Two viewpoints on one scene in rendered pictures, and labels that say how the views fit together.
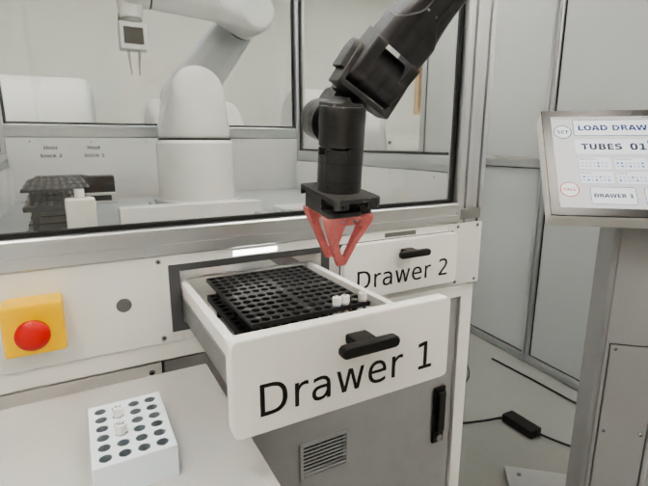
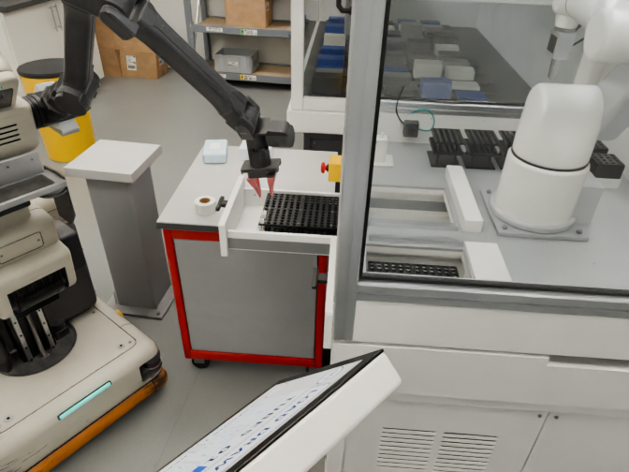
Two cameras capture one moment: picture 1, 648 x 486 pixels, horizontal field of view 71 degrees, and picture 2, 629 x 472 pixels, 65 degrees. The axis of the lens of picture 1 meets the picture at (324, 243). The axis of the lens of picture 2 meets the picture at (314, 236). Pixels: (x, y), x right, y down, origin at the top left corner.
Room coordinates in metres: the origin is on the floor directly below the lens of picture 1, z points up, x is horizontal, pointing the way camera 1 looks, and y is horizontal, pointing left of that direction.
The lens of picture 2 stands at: (1.35, -0.97, 1.66)
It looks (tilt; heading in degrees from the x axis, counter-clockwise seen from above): 34 degrees down; 122
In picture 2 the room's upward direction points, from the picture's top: 2 degrees clockwise
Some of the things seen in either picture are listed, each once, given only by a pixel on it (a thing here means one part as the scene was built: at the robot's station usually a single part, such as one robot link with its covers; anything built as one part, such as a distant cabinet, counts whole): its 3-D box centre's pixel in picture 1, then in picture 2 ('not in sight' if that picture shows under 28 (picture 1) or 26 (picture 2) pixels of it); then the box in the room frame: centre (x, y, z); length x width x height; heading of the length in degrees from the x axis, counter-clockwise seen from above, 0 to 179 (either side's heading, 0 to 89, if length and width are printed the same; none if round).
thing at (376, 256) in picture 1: (402, 264); (330, 288); (0.90, -0.16, 0.87); 0.29 x 0.02 x 0.11; 119
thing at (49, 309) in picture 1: (35, 325); (334, 168); (0.58, 0.40, 0.88); 0.07 x 0.05 x 0.07; 119
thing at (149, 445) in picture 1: (131, 440); not in sight; (0.47, 0.23, 0.78); 0.12 x 0.08 x 0.04; 29
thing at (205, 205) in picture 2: not in sight; (205, 205); (0.27, 0.06, 0.78); 0.07 x 0.07 x 0.04
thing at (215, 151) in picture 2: not in sight; (215, 151); (0.01, 0.41, 0.78); 0.15 x 0.10 x 0.04; 129
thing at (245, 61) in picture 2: not in sight; (237, 60); (-2.17, 3.07, 0.22); 0.40 x 0.30 x 0.17; 24
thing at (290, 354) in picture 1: (350, 358); (233, 213); (0.48, -0.03, 0.87); 0.29 x 0.02 x 0.11; 119
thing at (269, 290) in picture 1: (282, 308); (300, 218); (0.66, 0.06, 0.87); 0.22 x 0.18 x 0.06; 29
